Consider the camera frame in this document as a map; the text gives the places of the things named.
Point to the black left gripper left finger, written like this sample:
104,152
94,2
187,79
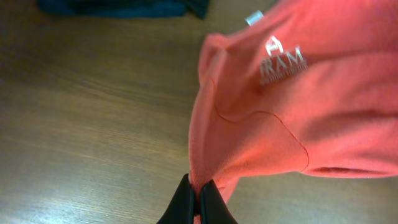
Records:
181,207

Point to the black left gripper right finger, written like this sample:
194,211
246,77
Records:
213,209

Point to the dark teal t-shirt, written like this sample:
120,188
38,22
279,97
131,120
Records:
124,8

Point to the orange t-shirt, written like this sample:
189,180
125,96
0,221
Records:
311,87

